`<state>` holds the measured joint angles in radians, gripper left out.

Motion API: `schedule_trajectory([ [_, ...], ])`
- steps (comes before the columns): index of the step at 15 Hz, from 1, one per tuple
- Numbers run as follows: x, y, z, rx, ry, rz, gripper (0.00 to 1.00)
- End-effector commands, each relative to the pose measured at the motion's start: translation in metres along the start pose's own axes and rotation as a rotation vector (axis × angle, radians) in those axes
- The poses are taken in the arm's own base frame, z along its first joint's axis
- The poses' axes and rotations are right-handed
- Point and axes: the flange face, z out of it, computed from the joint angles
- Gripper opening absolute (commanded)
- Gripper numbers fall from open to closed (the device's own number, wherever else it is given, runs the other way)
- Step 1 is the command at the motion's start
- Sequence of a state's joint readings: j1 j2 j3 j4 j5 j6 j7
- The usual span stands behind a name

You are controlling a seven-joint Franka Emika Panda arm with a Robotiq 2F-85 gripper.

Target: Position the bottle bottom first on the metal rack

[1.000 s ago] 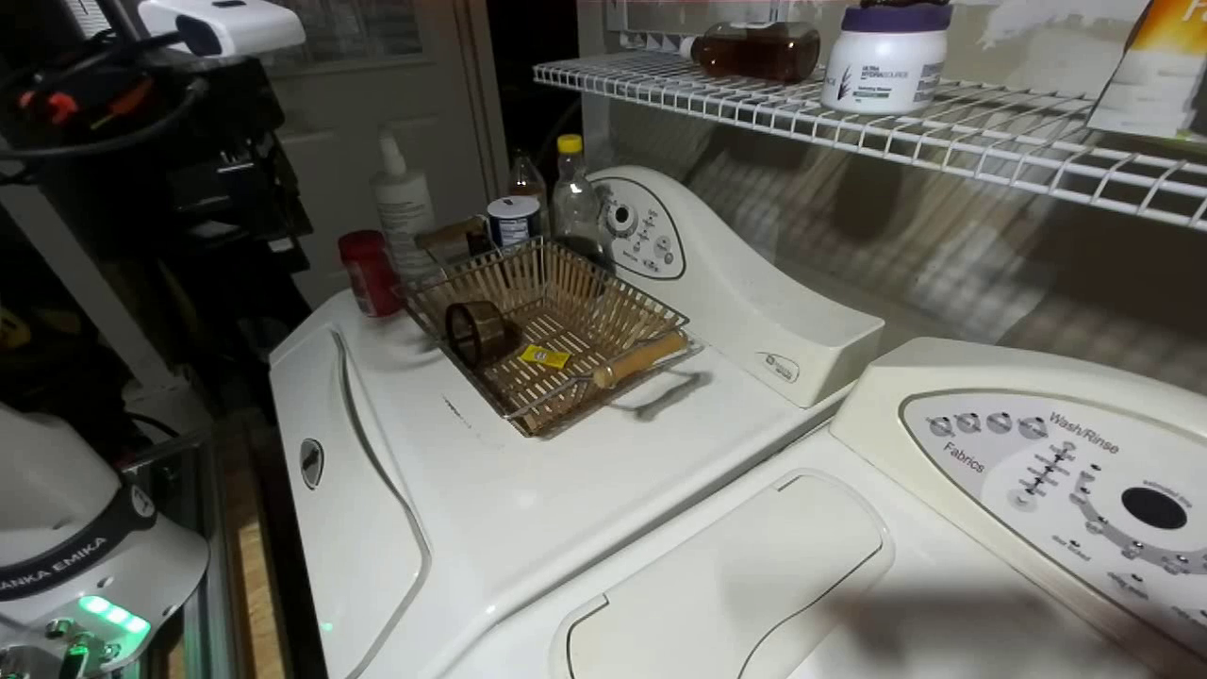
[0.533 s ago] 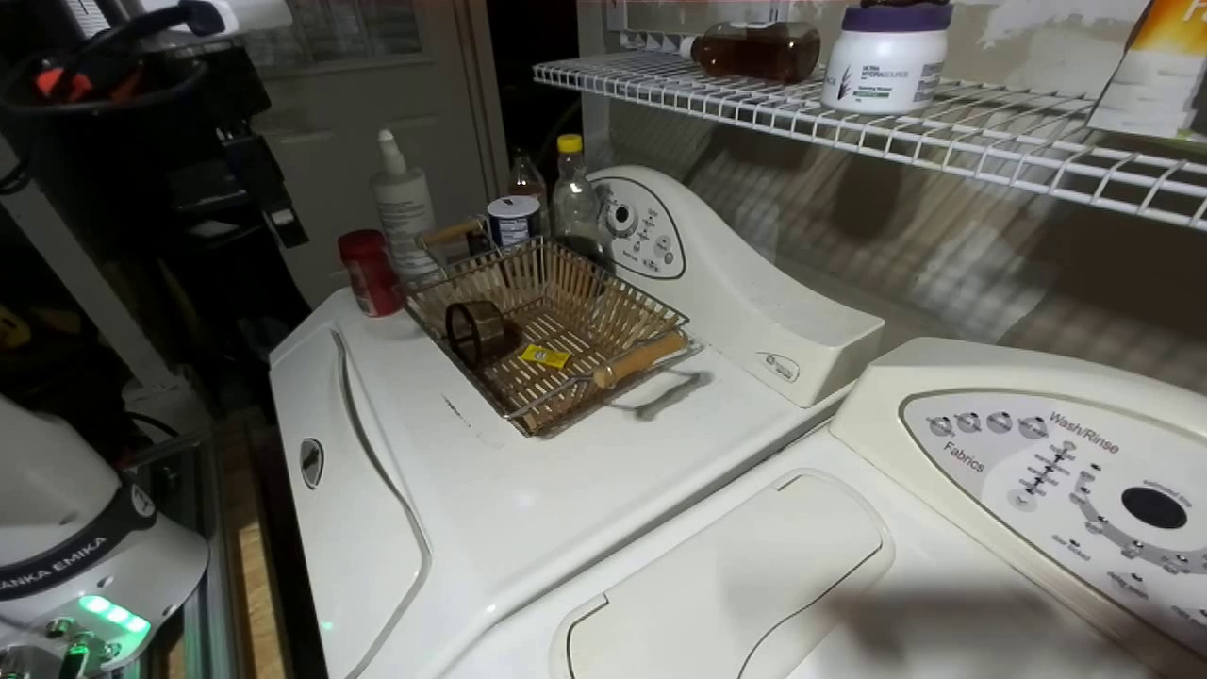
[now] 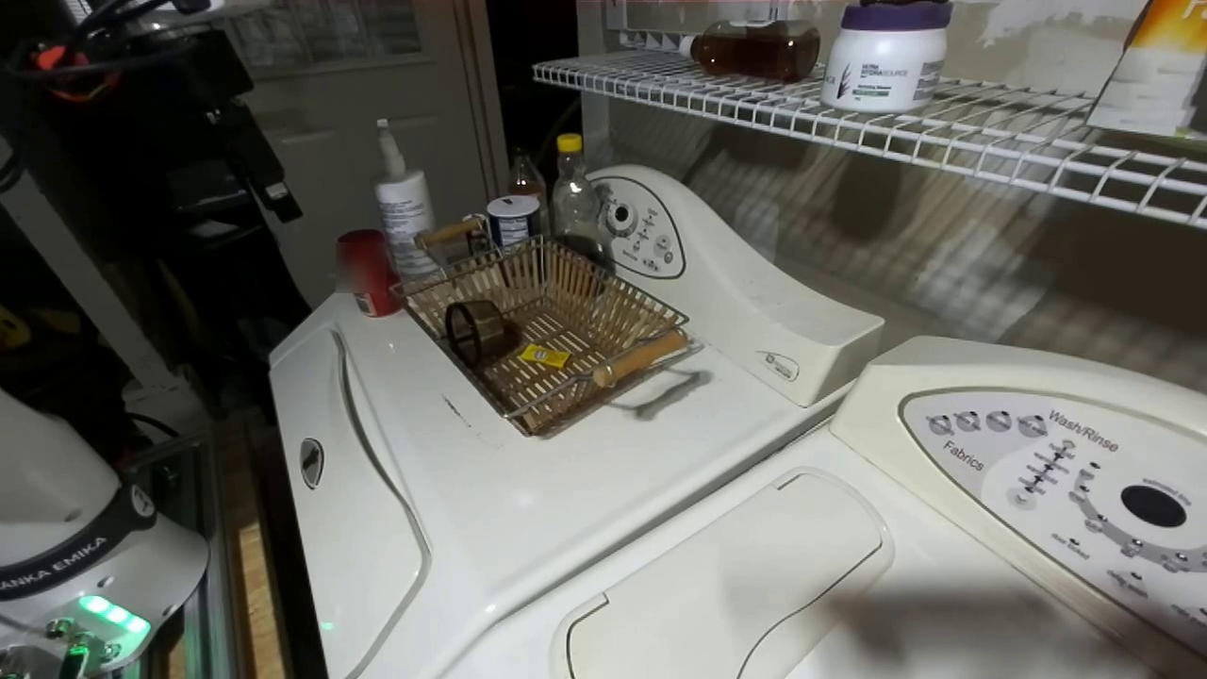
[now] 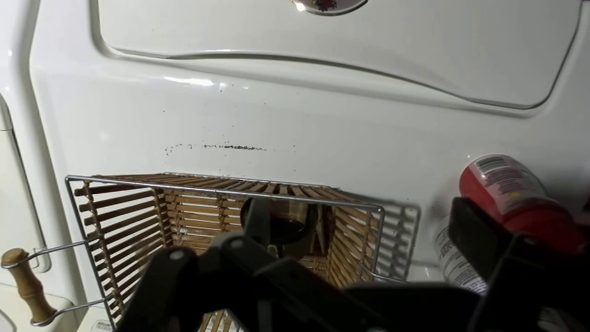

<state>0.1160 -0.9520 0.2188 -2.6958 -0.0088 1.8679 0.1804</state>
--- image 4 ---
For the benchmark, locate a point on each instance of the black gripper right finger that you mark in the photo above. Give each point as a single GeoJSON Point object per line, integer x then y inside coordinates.
{"type": "Point", "coordinates": [529, 284]}

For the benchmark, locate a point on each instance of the dark tape roll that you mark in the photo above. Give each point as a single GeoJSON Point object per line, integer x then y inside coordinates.
{"type": "Point", "coordinates": [280, 232]}

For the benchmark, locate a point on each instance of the red lid container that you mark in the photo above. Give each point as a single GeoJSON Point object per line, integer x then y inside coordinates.
{"type": "Point", "coordinates": [523, 197]}

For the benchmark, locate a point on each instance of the white washing machine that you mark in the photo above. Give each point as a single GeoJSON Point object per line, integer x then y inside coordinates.
{"type": "Point", "coordinates": [307, 105]}

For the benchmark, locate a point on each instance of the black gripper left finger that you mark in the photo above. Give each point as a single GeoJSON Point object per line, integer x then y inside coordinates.
{"type": "Point", "coordinates": [246, 289]}

